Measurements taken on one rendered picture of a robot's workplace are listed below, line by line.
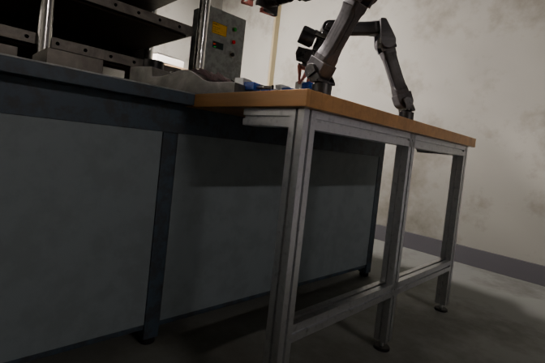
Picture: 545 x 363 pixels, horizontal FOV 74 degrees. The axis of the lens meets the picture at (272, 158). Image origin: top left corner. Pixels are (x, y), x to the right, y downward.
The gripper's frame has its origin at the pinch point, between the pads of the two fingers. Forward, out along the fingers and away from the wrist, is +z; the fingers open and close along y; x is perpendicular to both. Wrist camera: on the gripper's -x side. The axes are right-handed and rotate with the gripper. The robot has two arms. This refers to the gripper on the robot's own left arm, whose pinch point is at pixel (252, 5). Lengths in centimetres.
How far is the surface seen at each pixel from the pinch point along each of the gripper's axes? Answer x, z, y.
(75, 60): 35, 8, 58
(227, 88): 36.8, -14.6, 19.3
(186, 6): -109, 284, -135
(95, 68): 36, 8, 52
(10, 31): 16, 76, 64
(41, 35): 16, 71, 54
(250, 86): 34.8, -17.4, 12.2
